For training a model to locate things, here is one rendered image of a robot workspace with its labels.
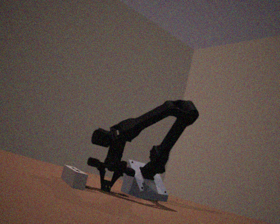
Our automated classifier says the black two-prong plug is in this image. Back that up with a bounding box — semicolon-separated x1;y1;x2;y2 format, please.
101;180;112;192

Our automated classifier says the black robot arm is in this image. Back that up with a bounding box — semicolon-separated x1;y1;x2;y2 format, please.
91;100;199;180

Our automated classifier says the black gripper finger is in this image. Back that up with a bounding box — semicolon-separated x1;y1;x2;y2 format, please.
97;167;106;187
111;172;124;187

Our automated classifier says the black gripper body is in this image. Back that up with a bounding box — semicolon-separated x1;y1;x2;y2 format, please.
87;148;135;177

